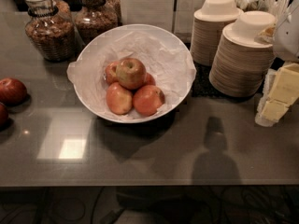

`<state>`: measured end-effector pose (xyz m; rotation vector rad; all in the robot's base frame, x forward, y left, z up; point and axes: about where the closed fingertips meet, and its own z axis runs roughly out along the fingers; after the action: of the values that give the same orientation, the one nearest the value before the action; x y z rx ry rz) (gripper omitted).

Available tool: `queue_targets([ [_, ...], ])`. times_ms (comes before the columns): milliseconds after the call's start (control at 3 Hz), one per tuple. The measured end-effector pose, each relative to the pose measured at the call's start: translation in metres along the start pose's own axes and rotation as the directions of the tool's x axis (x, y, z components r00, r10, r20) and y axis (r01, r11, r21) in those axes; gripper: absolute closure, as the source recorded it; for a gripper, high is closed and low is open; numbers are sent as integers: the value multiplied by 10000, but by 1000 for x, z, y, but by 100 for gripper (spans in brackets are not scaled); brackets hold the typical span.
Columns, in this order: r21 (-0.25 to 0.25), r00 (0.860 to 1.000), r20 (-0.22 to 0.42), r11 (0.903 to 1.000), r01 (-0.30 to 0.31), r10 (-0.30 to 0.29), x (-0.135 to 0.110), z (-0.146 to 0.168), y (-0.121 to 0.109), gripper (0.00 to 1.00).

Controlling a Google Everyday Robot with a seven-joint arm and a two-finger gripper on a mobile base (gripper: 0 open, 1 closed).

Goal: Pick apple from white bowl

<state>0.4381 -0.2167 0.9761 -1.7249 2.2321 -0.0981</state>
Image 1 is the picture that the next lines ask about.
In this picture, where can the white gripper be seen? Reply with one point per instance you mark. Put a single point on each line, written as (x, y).
(288, 37)

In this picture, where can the red-green apple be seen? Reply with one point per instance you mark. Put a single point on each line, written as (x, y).
(131, 73)

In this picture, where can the white bowl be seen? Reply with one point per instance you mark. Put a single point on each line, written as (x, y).
(155, 41)

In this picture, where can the hidden back right apple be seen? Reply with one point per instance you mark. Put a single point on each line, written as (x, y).
(149, 80)

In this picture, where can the front right apple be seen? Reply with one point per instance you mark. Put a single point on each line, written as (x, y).
(148, 99)

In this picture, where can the front left apple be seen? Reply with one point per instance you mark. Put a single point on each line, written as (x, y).
(119, 100)

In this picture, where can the back left apple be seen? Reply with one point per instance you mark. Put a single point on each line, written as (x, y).
(110, 73)

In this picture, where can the red apple on table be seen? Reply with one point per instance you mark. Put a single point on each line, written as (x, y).
(12, 91)

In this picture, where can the red apple at edge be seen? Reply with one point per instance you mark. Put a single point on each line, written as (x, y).
(3, 115)

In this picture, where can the front stack paper bowls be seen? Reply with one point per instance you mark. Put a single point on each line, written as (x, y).
(242, 59)

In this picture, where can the stack paper bowls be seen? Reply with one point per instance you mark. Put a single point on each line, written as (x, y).
(242, 59)
(208, 22)

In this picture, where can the rear stack paper bowls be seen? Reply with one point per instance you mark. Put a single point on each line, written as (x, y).
(208, 22)

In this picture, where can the white paper liner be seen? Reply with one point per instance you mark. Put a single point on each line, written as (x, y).
(162, 62)

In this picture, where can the right glass granola jar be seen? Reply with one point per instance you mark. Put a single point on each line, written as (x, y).
(95, 18)

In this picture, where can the glass granola jar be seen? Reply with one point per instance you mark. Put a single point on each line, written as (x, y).
(50, 31)
(95, 18)

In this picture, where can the left glass granola jar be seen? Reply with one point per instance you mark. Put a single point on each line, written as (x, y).
(50, 31)

